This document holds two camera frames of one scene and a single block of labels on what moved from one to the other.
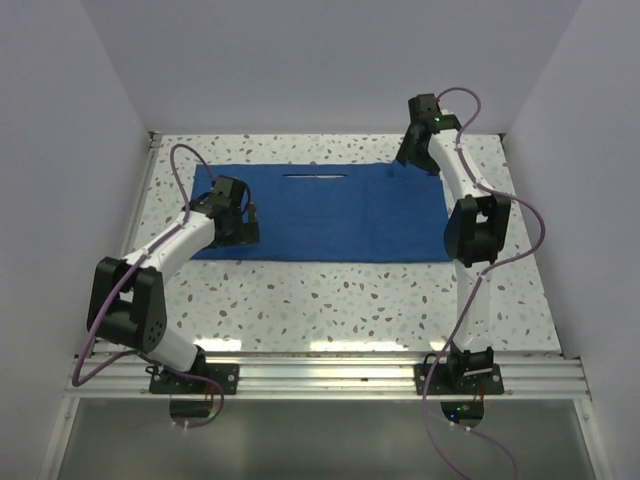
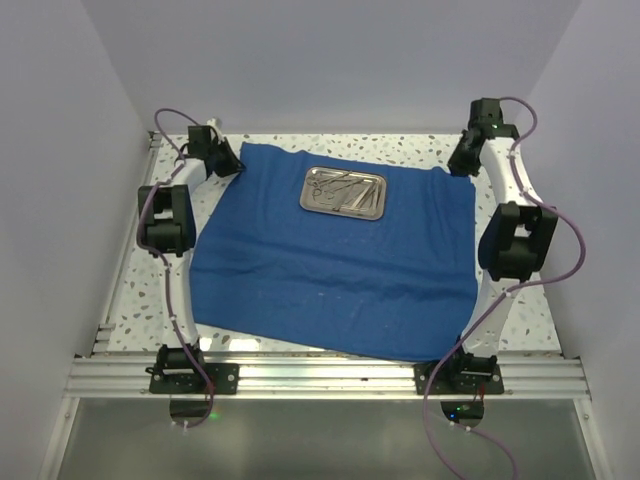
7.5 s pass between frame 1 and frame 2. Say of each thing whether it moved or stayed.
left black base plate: stayed
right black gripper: moved
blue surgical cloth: moved
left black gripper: moved
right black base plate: stayed
